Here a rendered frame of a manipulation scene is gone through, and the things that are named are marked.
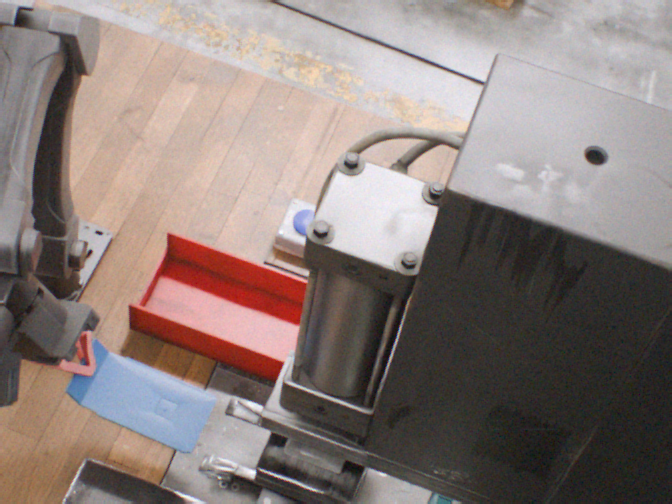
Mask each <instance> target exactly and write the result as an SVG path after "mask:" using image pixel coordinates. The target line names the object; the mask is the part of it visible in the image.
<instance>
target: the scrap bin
mask: <svg viewBox="0 0 672 504"><path fill-rule="evenodd" d="M306 285H307V280H305V279H302V278H299V277H296V276H294V275H291V274H288V273H285V272H283V271H280V270H277V269H274V268H272V267H269V266H266V265H263V264H261V263H258V262H255V261H252V260H249V259H247V258H244V257H241V256H238V255H236V254H233V253H230V252H227V251H225V250H222V249H219V248H216V247H214V246H211V245H208V244H205V243H203V242H200V241H197V240H194V239H191V238H189V237H186V236H183V235H180V234H178V233H175V232H172V231H169V230H168V231H167V246H166V248H165V250H164V252H163V253H162V255H161V257H160V259H159V261H158V263H157V265H156V267H155V269H154V270H153V272H152V274H151V276H150V278H149V280H148V282H147V284H146V286H145V287H144V289H143V291H142V293H141V295H140V297H139V299H138V301H137V303H136V304H134V303H131V302H130V303H129V304H128V309H129V327H130V329H132V330H134V331H137V332H140V333H142V334H145V335H148V336H151V337H153V338H156V339H159V340H161V341H164V342H167V343H169V344H172V345H175V346H177V347H180V348H183V349H186V350H188V351H191V352H194V353H196V354H199V355H202V356H204V357H207V358H210V359H212V360H215V361H218V362H221V363H223V364H226V365H229V366H231V367H234V368H237V369H239V370H242V371H245V372H247V373H250V374H253V375H256V376H258V377H261V378H264V379H266V380H269V381H272V382H274V383H276V381H277V379H278V377H279V375H280V372H281V370H282V368H283V365H284V363H285V361H286V358H287V356H288V354H289V351H290V350H293V351H295V349H296V343H297V337H298V332H299V326H300V320H301V314H302V308H303V302H304V297H305V291H306Z"/></svg>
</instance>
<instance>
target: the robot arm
mask: <svg viewBox="0 0 672 504"><path fill-rule="evenodd" d="M100 35H101V26H100V20H99V18H95V17H89V16H82V15H77V14H71V13H64V12H57V11H51V10H45V9H40V8H34V7H30V6H24V5H19V4H13V3H5V2H0V408H1V407H7V406H13V402H17V401H18V400H19V389H20V375H21V360H22V359H24V360H27V361H28V362H29V363H33V364H37V365H41V366H46V367H50V368H54V369H59V370H63V371H67V372H72V373H77V374H81V375H85V376H89V377H91V376H92V375H93V373H94V371H95V369H96V367H97V364H96V360H95V356H94V352H93V348H92V342H91V331H95V329H96V327H97V326H98V324H99V322H100V320H101V317H100V316H99V315H98V313H97V311H96V310H95V309H94V308H93V307H92V306H91V305H89V304H83V303H78V301H79V299H80V297H81V296H82V294H83V292H84V290H85V289H86V287H87V285H88V283H89V281H90V280H91V278H92V276H93V274H94V273H95V271H96V269H97V267H98V265H99V264H100V262H101V260H102V258H103V257H104V255H105V253H106V251H107V249H108V248H109V246H110V244H111V242H112V240H113V238H112V232H111V231H110V230H109V229H106V228H103V227H101V226H98V225H95V224H92V223H90V222H87V221H84V220H81V219H79V215H78V214H75V205H74V203H73V200H72V194H71V187H70V155H71V135H72V118H73V110H74V104H75V99H76V95H77V92H78V89H79V87H80V84H81V82H82V75H84V76H89V77H90V76H91V75H92V74H93V72H94V69H95V66H96V62H97V58H98V53H99V46H100ZM89 254H92V255H91V256H90V258H89V259H87V258H88V256H89ZM76 354H77V356H78V358H79V360H80V362H81V360H82V358H83V356H84V357H85V359H86V365H85V366H83V365H79V364H76V363H72V362H71V361H72V360H73V359H74V357H75V355H76Z"/></svg>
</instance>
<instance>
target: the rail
mask: <svg viewBox="0 0 672 504"><path fill-rule="evenodd" d="M235 477H237V478H236V479H235ZM238 478H240V480H242V479H243V480H245V481H244V482H243V481H240V480H239V479H238ZM246 481H248V483H249V482H250V483H252V484H256V485H257V486H254V485H251V484H248V483H246ZM234 483H236V484H239V485H242V486H244V487H247V488H250V489H252V490H255V491H257V492H260V493H261V491H262V489H263V487H265V486H263V485H260V484H257V483H255V482H254V476H252V475H249V474H246V473H244V472H241V471H239V470H236V471H235V474H234ZM258 486H260V487H262V489H261V488H259V487H258ZM265 488H268V487H265ZM268 489H270V488H268ZM270 490H273V489H270ZM273 491H276V490H273ZM276 492H278V491H276ZM278 493H281V492H278ZM281 494H284V493H281ZM284 495H286V494H284ZM286 496H289V495H286ZM289 497H291V498H294V497H292V496H289ZM294 499H297V498H294ZM297 500H299V499H297ZM299 501H302V500H299ZM302 502H305V501H302ZM305 503H307V502H305ZM307 504H310V503H307Z"/></svg>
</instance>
